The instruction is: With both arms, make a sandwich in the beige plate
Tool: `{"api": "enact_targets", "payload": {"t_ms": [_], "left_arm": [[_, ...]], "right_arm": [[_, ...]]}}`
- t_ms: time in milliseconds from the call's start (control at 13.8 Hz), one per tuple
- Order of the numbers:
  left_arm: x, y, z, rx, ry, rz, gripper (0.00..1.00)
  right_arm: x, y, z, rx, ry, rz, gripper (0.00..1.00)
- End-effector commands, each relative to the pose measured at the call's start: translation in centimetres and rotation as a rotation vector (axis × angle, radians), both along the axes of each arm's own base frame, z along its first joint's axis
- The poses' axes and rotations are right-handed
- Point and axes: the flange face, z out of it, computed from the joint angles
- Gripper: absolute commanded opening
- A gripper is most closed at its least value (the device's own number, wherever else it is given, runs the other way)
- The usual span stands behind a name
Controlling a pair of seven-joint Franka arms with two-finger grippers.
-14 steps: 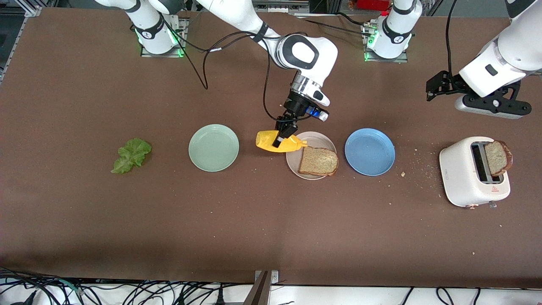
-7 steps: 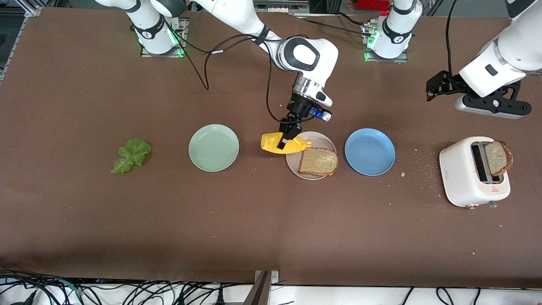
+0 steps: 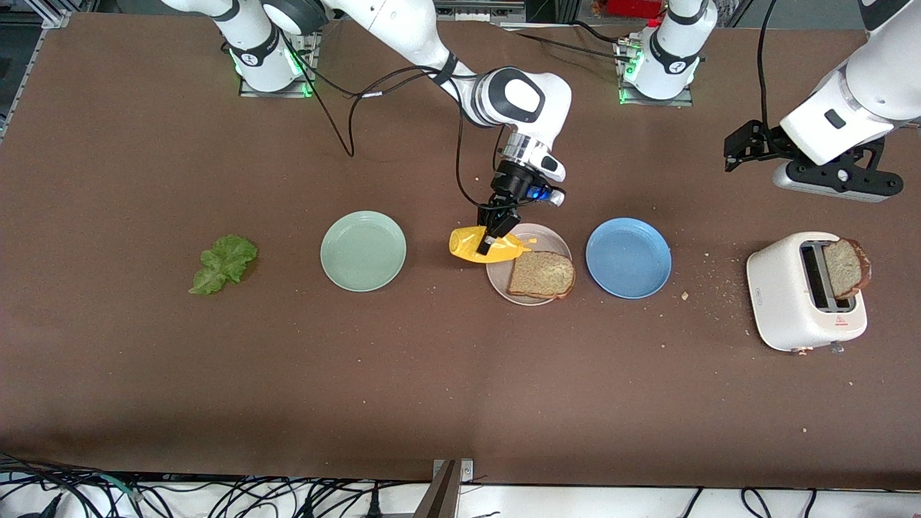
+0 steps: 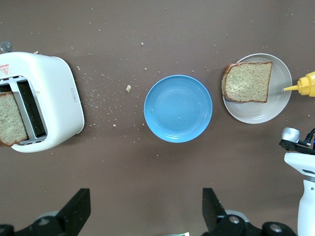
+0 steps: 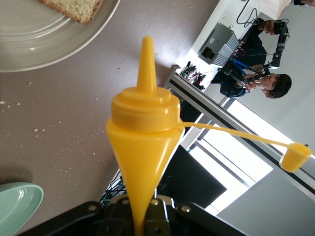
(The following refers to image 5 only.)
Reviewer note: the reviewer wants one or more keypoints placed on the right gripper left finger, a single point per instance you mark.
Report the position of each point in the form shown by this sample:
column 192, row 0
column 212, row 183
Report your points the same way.
column 86, row 218

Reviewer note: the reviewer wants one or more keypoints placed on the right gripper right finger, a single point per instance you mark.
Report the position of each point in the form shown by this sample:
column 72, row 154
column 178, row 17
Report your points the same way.
column 187, row 218

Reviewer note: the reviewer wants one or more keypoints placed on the yellow squeeze sauce bottle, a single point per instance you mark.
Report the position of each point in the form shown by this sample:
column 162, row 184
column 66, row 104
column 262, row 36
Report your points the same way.
column 142, row 137

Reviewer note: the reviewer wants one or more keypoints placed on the brown bread slice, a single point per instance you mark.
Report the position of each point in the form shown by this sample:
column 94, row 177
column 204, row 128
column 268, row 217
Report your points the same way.
column 76, row 7

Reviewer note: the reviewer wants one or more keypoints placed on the mint green round plate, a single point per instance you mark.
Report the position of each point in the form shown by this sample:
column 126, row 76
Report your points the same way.
column 17, row 204

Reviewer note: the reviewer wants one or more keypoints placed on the beige round plate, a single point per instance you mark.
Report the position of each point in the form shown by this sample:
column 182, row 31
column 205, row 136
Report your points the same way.
column 37, row 44

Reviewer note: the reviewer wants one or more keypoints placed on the black flat panel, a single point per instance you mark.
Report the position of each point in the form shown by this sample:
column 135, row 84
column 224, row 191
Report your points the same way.
column 192, row 177

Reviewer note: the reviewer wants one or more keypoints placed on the green circuit board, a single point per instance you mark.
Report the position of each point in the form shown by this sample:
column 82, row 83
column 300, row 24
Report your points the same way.
column 194, row 75

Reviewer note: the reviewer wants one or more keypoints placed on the person with dark hair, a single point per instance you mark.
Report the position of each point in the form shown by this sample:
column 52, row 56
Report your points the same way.
column 278, row 86

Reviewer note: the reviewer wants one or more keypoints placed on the silver power supply box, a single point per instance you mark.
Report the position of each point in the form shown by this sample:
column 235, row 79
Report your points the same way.
column 221, row 44

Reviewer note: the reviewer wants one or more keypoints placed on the cardboard box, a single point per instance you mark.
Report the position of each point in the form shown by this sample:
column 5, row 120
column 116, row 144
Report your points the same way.
column 270, row 7

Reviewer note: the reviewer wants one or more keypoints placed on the aluminium table edge rail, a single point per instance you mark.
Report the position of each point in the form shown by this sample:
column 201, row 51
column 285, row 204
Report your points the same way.
column 197, row 96

